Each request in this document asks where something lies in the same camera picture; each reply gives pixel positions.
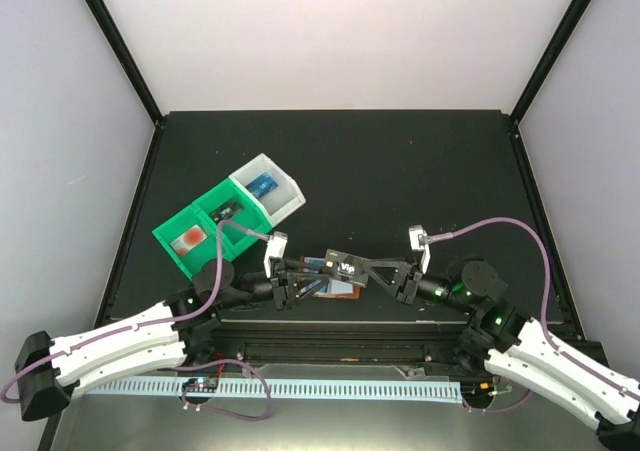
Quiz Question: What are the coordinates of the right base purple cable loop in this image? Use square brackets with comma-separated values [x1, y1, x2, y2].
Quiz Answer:
[462, 385, 534, 416]

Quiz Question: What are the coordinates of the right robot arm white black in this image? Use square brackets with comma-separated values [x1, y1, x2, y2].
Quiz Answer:
[363, 260, 639, 450]

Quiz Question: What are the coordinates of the white slotted cable duct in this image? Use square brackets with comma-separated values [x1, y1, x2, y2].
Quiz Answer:
[90, 376, 462, 404]

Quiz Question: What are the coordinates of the red white card in bin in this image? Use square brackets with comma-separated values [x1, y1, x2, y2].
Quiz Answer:
[170, 225, 207, 257]

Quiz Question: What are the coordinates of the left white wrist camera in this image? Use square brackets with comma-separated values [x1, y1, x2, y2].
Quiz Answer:
[263, 231, 288, 278]

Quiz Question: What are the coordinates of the small circuit board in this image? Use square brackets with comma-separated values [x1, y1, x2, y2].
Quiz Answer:
[182, 377, 218, 394]

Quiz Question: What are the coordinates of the blue card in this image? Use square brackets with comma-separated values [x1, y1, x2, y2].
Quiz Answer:
[246, 173, 278, 199]
[302, 256, 326, 273]

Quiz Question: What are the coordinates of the green bin at end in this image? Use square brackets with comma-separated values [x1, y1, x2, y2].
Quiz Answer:
[152, 204, 218, 279]

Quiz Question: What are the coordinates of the left black frame post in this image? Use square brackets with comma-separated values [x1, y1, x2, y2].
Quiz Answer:
[84, 0, 164, 126]

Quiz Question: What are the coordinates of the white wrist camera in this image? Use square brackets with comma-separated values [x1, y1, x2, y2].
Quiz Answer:
[263, 231, 288, 278]
[408, 225, 431, 274]

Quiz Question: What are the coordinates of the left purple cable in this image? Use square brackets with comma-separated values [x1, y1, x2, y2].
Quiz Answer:
[0, 219, 274, 405]

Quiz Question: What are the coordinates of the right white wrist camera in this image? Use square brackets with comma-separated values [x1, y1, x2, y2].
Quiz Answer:
[408, 225, 431, 274]

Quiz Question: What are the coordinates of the black frame post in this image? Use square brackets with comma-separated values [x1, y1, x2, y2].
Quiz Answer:
[84, 0, 164, 126]
[510, 0, 592, 125]

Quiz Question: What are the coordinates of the brown leather card holder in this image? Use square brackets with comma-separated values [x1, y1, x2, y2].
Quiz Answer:
[312, 279, 360, 299]

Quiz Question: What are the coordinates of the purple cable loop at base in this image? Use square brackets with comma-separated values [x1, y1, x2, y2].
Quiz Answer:
[172, 358, 274, 422]

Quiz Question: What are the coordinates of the white plastic bin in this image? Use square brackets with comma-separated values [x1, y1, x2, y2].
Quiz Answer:
[229, 153, 306, 228]

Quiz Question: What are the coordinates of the black card in green bin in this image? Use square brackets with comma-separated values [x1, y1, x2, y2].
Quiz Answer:
[208, 198, 243, 224]

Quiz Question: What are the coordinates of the green bin near white bin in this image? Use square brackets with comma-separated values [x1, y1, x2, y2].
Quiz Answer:
[193, 178, 272, 261]

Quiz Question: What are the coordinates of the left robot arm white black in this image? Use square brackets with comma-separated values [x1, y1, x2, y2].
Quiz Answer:
[5, 258, 329, 422]

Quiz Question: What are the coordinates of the black aluminium front rail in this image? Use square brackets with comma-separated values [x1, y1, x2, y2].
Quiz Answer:
[161, 320, 463, 374]

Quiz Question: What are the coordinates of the right black frame post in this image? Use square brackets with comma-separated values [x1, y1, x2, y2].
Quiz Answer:
[510, 0, 592, 125]

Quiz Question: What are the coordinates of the blue card in white bin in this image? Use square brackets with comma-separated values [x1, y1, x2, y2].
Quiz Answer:
[246, 173, 278, 199]

